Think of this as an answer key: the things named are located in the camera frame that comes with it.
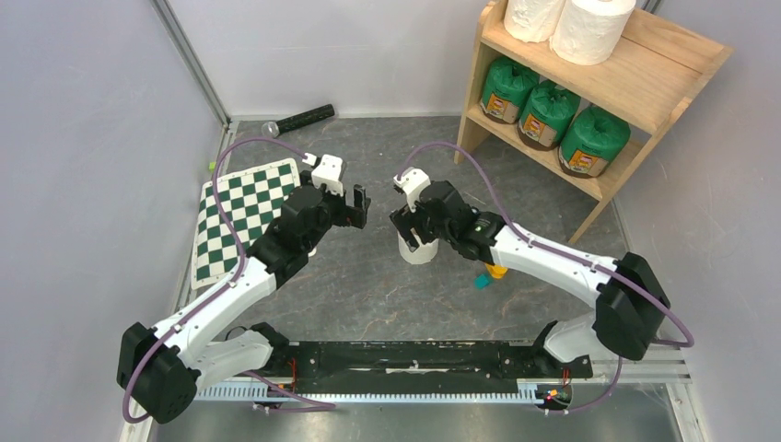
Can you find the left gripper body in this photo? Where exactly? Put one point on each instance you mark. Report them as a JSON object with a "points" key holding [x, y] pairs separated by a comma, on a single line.
{"points": [[335, 211]]}

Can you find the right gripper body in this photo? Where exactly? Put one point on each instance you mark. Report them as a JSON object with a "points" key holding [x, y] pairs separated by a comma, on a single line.
{"points": [[413, 221]]}

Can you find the white roll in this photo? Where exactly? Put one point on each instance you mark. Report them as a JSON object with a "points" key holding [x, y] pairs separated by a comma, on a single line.
{"points": [[588, 30], [532, 20], [424, 253]]}

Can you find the brown-topped green paper roll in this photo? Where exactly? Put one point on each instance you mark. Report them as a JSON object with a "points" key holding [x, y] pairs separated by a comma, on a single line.
{"points": [[592, 142]]}

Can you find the white roll front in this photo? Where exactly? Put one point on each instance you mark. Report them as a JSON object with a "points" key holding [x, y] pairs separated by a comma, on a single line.
{"points": [[532, 20]]}

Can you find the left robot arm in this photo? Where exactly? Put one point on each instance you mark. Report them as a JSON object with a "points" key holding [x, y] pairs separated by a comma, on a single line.
{"points": [[161, 368]]}

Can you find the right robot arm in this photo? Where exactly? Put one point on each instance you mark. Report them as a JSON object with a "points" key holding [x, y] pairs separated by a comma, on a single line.
{"points": [[625, 299]]}

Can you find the green white chess mat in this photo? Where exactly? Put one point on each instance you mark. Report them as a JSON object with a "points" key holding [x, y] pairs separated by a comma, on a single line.
{"points": [[251, 198]]}

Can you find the teal toy cube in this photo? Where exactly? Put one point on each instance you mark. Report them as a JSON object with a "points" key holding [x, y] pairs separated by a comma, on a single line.
{"points": [[483, 280]]}

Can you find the yellow toy block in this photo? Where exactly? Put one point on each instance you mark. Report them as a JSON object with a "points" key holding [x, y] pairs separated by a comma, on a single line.
{"points": [[497, 272]]}

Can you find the black microphone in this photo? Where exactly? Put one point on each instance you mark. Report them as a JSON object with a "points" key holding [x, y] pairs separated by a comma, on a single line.
{"points": [[273, 129]]}

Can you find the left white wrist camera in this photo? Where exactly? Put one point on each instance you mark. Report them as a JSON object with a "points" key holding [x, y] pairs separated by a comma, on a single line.
{"points": [[326, 171]]}

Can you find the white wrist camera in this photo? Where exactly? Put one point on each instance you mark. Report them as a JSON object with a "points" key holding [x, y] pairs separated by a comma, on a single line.
{"points": [[411, 182], [326, 171]]}

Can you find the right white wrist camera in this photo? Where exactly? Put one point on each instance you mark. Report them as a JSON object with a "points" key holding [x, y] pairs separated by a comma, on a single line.
{"points": [[411, 182]]}

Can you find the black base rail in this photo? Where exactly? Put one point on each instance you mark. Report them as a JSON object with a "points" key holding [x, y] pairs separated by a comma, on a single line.
{"points": [[416, 367]]}

